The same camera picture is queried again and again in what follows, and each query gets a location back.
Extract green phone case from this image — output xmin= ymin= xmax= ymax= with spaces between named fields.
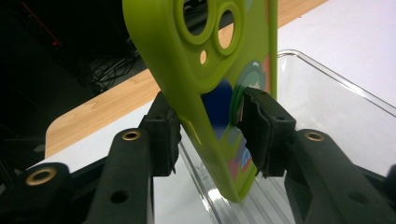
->
xmin=121 ymin=0 xmax=279 ymax=203

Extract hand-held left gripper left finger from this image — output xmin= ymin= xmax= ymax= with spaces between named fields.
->
xmin=83 ymin=91 xmax=183 ymax=224

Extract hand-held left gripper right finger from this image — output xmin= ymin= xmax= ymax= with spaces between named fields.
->
xmin=235 ymin=87 xmax=396 ymax=224

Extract bundle of black floor cables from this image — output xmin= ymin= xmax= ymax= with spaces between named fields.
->
xmin=88 ymin=46 xmax=148 ymax=91

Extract clear plastic tray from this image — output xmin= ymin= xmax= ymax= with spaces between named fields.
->
xmin=177 ymin=49 xmax=396 ymax=224

